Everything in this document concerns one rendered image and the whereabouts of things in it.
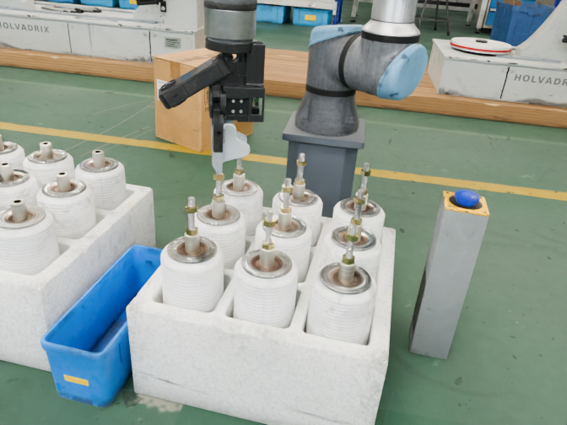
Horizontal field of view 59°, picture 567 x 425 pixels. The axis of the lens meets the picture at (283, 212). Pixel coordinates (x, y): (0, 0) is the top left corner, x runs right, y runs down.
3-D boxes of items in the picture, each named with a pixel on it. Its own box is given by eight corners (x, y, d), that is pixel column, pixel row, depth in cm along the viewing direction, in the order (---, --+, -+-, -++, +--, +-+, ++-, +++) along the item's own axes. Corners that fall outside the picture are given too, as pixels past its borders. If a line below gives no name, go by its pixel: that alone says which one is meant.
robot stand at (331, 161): (285, 212, 142) (294, 110, 128) (350, 221, 140) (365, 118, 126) (273, 245, 126) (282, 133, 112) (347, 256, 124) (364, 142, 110)
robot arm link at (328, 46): (328, 76, 122) (334, 17, 116) (372, 88, 114) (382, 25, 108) (294, 82, 114) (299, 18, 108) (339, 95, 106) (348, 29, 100)
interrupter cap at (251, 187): (219, 180, 100) (219, 177, 99) (257, 181, 100) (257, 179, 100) (218, 197, 93) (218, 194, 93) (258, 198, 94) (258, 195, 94)
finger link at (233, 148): (250, 180, 80) (251, 125, 76) (213, 180, 79) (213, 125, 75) (247, 173, 83) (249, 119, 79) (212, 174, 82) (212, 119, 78)
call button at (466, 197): (451, 197, 85) (454, 186, 85) (476, 201, 85) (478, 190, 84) (453, 207, 82) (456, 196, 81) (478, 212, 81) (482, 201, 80)
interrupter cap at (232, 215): (201, 229, 82) (201, 226, 82) (192, 209, 88) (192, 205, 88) (245, 224, 85) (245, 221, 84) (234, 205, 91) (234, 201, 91)
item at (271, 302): (221, 363, 80) (222, 271, 72) (248, 327, 88) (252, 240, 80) (275, 384, 77) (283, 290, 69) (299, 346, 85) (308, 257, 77)
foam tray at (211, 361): (214, 266, 116) (214, 197, 108) (381, 298, 110) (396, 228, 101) (133, 393, 83) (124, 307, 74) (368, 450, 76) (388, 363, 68)
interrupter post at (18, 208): (19, 214, 83) (15, 196, 81) (32, 217, 82) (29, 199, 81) (9, 221, 80) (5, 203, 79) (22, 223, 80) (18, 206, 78)
